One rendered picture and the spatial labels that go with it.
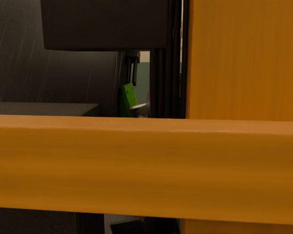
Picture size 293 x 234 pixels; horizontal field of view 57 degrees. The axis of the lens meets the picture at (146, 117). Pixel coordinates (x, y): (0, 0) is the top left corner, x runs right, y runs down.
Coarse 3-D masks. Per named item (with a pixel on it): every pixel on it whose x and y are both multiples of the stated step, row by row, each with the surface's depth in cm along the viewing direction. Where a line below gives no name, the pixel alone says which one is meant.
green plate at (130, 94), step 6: (126, 84) 69; (132, 84) 75; (120, 90) 65; (126, 90) 66; (132, 90) 73; (120, 96) 66; (126, 96) 65; (132, 96) 71; (120, 102) 67; (126, 102) 65; (132, 102) 69; (120, 108) 67; (126, 108) 66; (120, 114) 67; (126, 114) 67; (132, 114) 66
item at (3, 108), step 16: (0, 112) 50; (16, 112) 50; (32, 112) 50; (48, 112) 50; (64, 112) 50; (80, 112) 50; (96, 112) 57; (0, 208) 48; (16, 208) 47; (0, 224) 48; (16, 224) 48; (32, 224) 48; (48, 224) 47; (64, 224) 47; (80, 224) 49; (96, 224) 58
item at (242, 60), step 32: (192, 0) 27; (224, 0) 26; (256, 0) 26; (288, 0) 26; (192, 32) 27; (224, 32) 27; (256, 32) 26; (288, 32) 26; (192, 64) 28; (224, 64) 27; (256, 64) 27; (288, 64) 27; (192, 96) 29; (224, 96) 28; (256, 96) 28; (288, 96) 27; (192, 224) 32; (224, 224) 31; (256, 224) 31
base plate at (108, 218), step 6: (108, 216) 77; (114, 216) 77; (120, 216) 77; (126, 216) 77; (132, 216) 77; (138, 216) 77; (108, 222) 74; (180, 222) 74; (108, 228) 71; (180, 228) 71
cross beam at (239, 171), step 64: (0, 128) 26; (64, 128) 26; (128, 128) 25; (192, 128) 25; (256, 128) 25; (0, 192) 28; (64, 192) 27; (128, 192) 26; (192, 192) 26; (256, 192) 25
